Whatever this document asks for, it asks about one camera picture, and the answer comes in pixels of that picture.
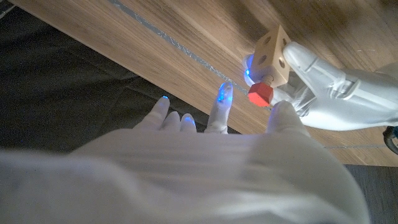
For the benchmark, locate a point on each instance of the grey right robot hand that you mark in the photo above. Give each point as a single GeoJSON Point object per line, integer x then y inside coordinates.
{"type": "Point", "coordinates": [186, 180]}

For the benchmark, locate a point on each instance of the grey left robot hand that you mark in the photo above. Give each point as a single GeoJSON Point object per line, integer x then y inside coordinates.
{"type": "Point", "coordinates": [342, 99]}

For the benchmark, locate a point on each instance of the red-headed wooden screw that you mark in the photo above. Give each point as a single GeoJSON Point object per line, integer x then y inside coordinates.
{"type": "Point", "coordinates": [260, 95]}

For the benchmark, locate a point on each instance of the small wooden block with holes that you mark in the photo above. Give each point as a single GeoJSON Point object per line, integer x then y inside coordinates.
{"type": "Point", "coordinates": [273, 53]}

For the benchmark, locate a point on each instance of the black backdrop curtain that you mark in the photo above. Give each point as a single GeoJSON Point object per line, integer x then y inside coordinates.
{"type": "Point", "coordinates": [62, 93]}

